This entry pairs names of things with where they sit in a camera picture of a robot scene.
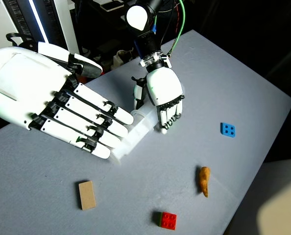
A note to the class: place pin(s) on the large clear plastic syringe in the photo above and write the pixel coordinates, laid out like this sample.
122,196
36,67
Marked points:
141,124

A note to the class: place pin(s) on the white vented cabinet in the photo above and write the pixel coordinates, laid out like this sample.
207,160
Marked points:
62,24

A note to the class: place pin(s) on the flat wooden block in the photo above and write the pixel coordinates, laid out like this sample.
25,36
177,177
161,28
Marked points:
87,195

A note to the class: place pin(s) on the red and green toy brick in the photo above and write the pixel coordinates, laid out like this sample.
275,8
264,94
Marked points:
168,220

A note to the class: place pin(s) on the brown toy carrot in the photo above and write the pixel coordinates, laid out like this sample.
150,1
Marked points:
204,178

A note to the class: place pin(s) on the blue four-hole square block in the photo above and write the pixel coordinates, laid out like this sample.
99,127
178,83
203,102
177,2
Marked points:
228,130

